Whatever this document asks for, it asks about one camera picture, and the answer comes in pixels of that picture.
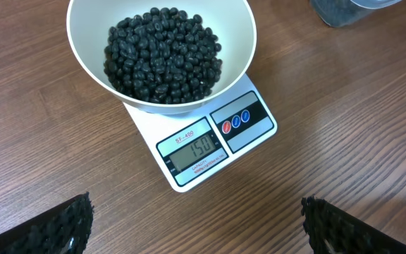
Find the black beans in bowl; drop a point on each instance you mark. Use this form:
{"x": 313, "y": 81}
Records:
{"x": 164, "y": 56}

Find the black beans in container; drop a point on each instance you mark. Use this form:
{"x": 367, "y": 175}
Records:
{"x": 339, "y": 13}

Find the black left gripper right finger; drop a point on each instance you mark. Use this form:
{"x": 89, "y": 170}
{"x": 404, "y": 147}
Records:
{"x": 331, "y": 230}

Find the white digital kitchen scale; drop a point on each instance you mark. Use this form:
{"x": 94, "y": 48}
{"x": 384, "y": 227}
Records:
{"x": 192, "y": 146}

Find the white round bowl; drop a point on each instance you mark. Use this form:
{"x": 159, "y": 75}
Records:
{"x": 88, "y": 23}

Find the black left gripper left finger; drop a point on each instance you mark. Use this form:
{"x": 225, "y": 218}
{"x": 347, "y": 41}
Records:
{"x": 65, "y": 228}

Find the clear plastic container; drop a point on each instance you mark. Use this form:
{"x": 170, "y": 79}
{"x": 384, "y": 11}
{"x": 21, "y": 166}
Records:
{"x": 374, "y": 4}

